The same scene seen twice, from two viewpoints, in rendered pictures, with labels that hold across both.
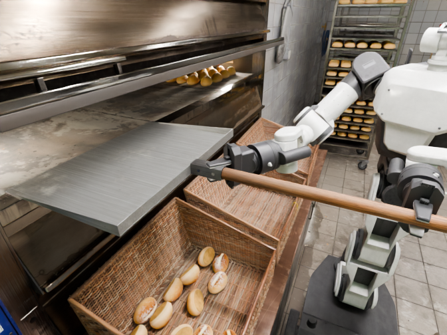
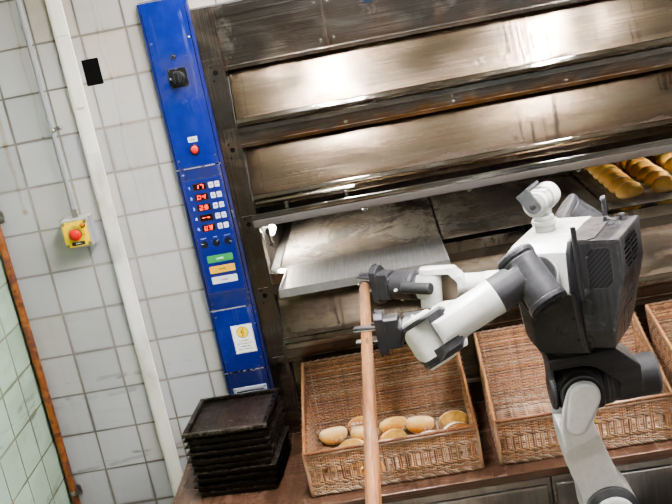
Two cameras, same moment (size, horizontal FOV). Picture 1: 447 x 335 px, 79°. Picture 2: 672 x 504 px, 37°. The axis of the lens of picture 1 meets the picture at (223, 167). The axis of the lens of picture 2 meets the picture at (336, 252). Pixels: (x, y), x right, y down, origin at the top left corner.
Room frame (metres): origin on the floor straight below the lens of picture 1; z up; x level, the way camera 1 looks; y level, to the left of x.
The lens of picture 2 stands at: (-0.51, -2.72, 2.11)
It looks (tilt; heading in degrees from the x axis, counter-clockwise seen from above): 15 degrees down; 69
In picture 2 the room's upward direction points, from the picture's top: 11 degrees counter-clockwise
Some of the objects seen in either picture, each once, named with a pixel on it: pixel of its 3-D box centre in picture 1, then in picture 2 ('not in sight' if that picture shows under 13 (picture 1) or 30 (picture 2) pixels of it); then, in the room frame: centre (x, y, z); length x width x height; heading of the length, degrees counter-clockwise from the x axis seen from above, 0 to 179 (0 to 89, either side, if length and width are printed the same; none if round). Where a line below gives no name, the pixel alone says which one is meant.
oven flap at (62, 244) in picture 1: (201, 135); (534, 272); (1.27, 0.11, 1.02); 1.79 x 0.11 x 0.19; 155
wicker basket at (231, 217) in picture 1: (250, 195); (569, 381); (1.18, -0.14, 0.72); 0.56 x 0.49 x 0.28; 154
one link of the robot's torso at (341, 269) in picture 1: (355, 284); not in sight; (0.98, -0.71, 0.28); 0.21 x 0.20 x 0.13; 155
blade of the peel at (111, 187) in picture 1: (140, 154); (363, 263); (0.71, 0.24, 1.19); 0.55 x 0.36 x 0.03; 155
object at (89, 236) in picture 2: not in sight; (79, 231); (-0.10, 0.71, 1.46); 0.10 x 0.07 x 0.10; 155
